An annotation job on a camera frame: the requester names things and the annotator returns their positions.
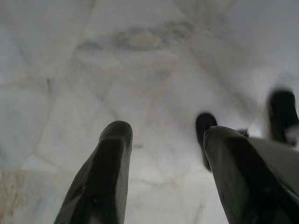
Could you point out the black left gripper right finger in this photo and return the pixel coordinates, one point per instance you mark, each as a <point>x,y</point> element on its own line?
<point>247,182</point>

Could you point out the black robot left foot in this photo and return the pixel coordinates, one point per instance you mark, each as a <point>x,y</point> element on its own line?
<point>203,123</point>

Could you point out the black robot foot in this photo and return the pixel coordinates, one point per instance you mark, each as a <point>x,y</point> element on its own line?
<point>203,123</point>
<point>281,112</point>

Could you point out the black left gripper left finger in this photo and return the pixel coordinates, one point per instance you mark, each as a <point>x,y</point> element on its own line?
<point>102,177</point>

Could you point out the black robot right foot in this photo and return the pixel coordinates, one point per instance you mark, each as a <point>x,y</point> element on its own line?
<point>281,112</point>

